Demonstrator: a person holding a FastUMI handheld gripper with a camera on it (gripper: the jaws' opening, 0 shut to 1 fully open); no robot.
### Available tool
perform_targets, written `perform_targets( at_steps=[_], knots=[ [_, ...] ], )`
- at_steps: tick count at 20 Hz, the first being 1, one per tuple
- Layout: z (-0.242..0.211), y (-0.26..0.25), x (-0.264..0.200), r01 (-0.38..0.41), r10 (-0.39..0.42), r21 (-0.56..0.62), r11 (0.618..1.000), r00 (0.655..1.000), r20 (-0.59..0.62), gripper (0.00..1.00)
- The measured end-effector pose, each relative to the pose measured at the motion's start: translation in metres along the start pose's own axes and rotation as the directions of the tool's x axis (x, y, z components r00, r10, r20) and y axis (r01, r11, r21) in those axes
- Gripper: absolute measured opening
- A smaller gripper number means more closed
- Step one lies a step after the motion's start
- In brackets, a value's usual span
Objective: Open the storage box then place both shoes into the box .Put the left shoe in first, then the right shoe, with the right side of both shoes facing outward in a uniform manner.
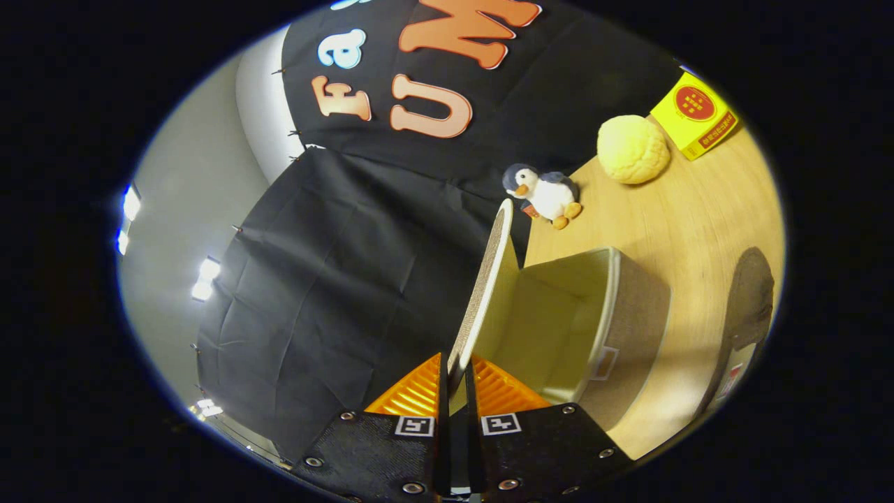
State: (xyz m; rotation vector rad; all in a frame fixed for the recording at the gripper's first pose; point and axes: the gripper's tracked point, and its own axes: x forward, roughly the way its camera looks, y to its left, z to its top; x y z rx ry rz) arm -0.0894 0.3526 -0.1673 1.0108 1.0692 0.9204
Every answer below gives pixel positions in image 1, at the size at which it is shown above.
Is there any yellow book with red circle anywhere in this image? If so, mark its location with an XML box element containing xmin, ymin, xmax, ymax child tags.
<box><xmin>650</xmin><ymin>70</ymin><xmax>740</xmax><ymax>161</ymax></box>

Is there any black backdrop cloth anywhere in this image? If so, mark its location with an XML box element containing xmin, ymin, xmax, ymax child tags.
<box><xmin>196</xmin><ymin>0</ymin><xmax>689</xmax><ymax>462</ymax></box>

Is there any penguin plush toy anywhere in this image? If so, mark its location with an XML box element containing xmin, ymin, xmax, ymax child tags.
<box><xmin>501</xmin><ymin>163</ymin><xmax>583</xmax><ymax>231</ymax></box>

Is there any brown fuzzy shoe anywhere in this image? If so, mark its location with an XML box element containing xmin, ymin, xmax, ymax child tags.
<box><xmin>698</xmin><ymin>247</ymin><xmax>776</xmax><ymax>420</ymax></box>

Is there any beige fabric storage box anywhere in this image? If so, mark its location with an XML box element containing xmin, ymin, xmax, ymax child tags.
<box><xmin>447</xmin><ymin>198</ymin><xmax>673</xmax><ymax>432</ymax></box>

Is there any yellow round plush bun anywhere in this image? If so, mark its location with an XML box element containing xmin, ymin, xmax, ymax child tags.
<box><xmin>596</xmin><ymin>115</ymin><xmax>673</xmax><ymax>185</ymax></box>

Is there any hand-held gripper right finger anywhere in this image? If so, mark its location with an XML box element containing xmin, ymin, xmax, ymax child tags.
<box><xmin>464</xmin><ymin>353</ymin><xmax>635</xmax><ymax>502</ymax></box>

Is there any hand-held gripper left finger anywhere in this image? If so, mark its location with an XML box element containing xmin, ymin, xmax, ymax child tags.
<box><xmin>288</xmin><ymin>351</ymin><xmax>453</xmax><ymax>503</ymax></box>

